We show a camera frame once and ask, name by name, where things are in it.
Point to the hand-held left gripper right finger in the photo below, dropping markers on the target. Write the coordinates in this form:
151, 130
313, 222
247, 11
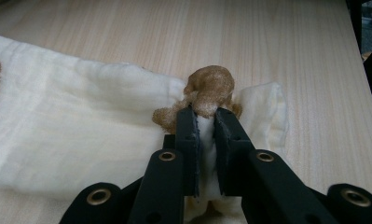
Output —
252, 180

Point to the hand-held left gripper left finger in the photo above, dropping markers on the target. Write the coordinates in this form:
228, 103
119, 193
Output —
174, 174

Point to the cream towel with brown patches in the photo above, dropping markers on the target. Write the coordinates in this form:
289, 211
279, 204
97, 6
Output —
65, 124

